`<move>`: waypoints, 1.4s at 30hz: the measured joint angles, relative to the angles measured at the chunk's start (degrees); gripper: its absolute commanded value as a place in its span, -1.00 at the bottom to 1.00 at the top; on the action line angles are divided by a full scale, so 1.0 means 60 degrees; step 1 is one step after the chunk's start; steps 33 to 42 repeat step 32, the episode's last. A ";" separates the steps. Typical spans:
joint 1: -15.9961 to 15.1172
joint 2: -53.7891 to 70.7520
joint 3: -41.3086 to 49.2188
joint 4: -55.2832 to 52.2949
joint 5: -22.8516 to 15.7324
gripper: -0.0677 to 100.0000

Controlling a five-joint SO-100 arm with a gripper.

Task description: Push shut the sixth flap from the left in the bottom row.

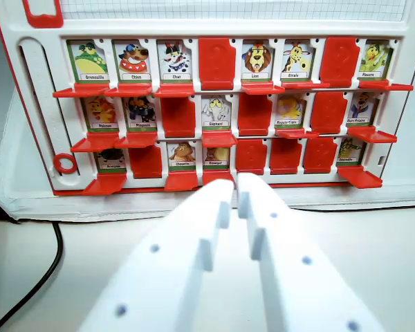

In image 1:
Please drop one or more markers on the red flap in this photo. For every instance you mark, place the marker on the red flap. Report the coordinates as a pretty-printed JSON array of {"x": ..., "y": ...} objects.
[{"x": 285, "y": 155}]

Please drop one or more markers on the red and white game board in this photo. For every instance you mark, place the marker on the red and white game board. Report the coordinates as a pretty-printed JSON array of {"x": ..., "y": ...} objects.
[{"x": 214, "y": 103}]

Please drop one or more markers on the white padded mat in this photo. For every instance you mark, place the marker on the white padded mat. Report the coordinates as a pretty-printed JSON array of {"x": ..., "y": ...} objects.
[{"x": 55, "y": 205}]

